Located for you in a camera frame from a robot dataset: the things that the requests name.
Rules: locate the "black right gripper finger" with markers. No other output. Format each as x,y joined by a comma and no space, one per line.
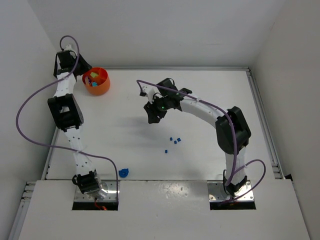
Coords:
155,117
148,108

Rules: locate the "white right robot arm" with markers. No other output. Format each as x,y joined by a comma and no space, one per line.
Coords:
232,130

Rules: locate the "orange divided round container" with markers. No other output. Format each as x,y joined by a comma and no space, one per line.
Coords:
102,80

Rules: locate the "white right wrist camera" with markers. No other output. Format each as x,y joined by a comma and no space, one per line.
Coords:
148,92

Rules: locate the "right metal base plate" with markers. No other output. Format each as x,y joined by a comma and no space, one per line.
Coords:
217,193

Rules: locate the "metal base plate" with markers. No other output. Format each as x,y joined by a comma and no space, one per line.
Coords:
108,193
217,193

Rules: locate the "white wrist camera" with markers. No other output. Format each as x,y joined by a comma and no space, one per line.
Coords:
148,92
69,48

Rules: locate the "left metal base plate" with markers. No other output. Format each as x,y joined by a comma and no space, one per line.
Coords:
108,193

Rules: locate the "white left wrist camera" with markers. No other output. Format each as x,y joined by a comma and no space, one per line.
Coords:
69,48

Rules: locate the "aluminium table frame rail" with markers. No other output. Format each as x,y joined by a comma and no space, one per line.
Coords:
274,157

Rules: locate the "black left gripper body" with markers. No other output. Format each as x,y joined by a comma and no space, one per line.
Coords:
81,67

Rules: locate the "blue rounded lego piece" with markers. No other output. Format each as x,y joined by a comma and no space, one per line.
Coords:
123,173

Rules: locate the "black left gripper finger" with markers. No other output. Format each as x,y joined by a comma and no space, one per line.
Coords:
82,63
83,70

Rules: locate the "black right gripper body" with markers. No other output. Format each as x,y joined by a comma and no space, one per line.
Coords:
152,113

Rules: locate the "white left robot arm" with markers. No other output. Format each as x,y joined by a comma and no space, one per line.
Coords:
68,118

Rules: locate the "lime green lego brick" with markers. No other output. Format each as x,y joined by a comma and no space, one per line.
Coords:
93,74

